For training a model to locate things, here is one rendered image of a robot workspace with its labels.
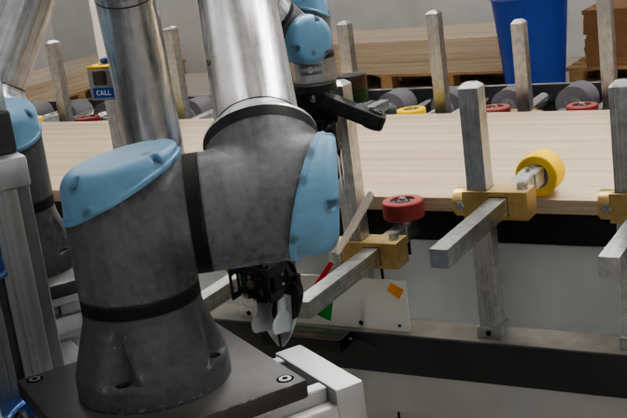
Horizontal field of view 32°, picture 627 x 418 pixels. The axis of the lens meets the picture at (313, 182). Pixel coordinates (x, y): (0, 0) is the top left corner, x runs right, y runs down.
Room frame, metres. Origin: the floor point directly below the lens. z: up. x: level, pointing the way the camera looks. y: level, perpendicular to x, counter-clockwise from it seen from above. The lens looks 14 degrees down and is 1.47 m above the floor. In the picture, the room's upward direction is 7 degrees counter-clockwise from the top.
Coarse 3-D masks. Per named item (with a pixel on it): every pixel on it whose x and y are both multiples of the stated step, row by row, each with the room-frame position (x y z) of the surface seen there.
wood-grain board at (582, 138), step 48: (48, 144) 3.12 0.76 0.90; (96, 144) 3.02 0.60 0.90; (192, 144) 2.84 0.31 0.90; (384, 144) 2.53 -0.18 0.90; (432, 144) 2.47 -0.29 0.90; (528, 144) 2.34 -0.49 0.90; (576, 144) 2.28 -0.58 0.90; (384, 192) 2.09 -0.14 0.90; (432, 192) 2.04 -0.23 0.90; (576, 192) 1.92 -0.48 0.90
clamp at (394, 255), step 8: (368, 240) 1.89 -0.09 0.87; (376, 240) 1.88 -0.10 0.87; (384, 240) 1.87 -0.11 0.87; (400, 240) 1.87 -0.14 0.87; (344, 248) 1.90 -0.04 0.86; (352, 248) 1.89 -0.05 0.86; (360, 248) 1.88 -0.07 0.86; (384, 248) 1.86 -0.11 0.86; (392, 248) 1.85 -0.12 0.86; (400, 248) 1.86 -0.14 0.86; (344, 256) 1.90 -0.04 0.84; (352, 256) 1.89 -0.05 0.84; (384, 256) 1.86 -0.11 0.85; (392, 256) 1.85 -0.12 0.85; (400, 256) 1.86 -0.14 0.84; (408, 256) 1.88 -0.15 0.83; (384, 264) 1.86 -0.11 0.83; (392, 264) 1.85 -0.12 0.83; (400, 264) 1.85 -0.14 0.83
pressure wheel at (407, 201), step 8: (384, 200) 2.01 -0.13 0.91; (392, 200) 2.01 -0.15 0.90; (400, 200) 1.99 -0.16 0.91; (408, 200) 2.00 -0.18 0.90; (416, 200) 1.98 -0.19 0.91; (384, 208) 1.98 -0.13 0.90; (392, 208) 1.97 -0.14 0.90; (400, 208) 1.96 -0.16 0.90; (408, 208) 1.96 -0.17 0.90; (416, 208) 1.97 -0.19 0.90; (424, 208) 1.99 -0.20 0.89; (384, 216) 1.99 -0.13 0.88; (392, 216) 1.97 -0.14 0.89; (400, 216) 1.96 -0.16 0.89; (408, 216) 1.96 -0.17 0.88; (416, 216) 1.97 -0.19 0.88; (408, 248) 1.99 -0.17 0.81
